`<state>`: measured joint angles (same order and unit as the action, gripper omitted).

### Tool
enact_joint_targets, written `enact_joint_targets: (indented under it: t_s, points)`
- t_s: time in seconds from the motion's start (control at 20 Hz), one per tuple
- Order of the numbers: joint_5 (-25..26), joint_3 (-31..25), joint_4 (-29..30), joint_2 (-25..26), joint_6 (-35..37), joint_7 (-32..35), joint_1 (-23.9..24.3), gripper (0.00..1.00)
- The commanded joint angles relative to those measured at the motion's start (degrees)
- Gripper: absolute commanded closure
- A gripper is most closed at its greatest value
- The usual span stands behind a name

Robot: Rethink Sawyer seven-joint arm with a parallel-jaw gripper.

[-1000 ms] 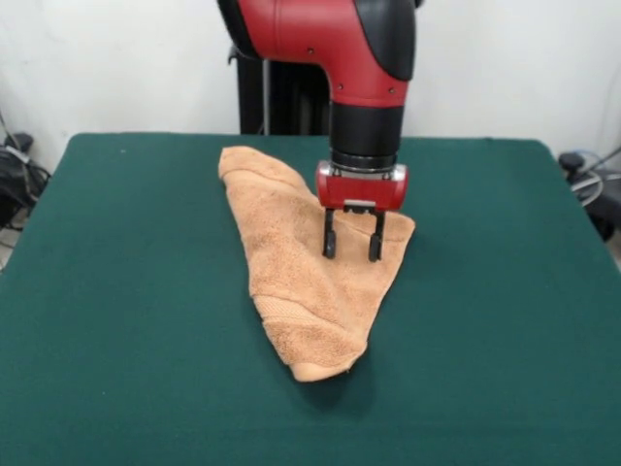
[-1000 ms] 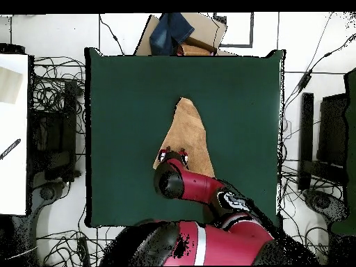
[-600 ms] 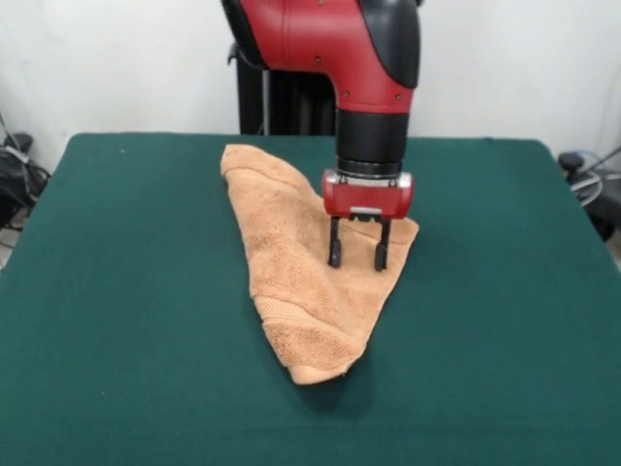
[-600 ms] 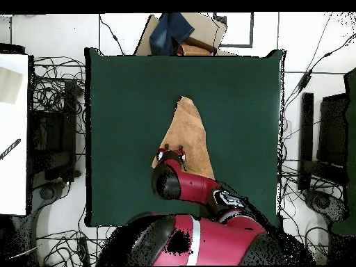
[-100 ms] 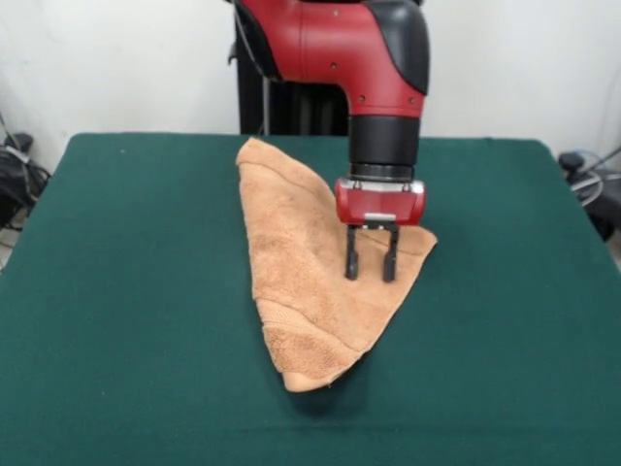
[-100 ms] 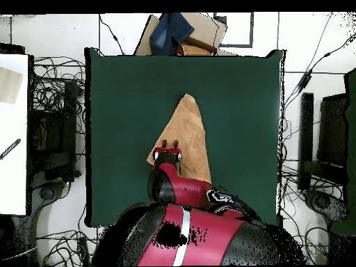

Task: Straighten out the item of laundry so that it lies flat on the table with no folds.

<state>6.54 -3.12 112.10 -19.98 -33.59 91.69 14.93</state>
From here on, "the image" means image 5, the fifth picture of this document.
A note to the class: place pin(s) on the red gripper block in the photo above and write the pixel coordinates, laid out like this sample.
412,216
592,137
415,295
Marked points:
381,201

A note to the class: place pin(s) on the orange terry towel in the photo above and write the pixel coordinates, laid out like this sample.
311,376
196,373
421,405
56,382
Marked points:
301,272

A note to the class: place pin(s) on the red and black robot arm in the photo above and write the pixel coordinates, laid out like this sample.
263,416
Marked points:
339,43

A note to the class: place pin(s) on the dark green table cloth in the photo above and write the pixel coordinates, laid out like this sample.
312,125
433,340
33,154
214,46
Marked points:
121,291

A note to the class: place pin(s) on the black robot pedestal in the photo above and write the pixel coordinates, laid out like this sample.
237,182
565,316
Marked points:
291,111

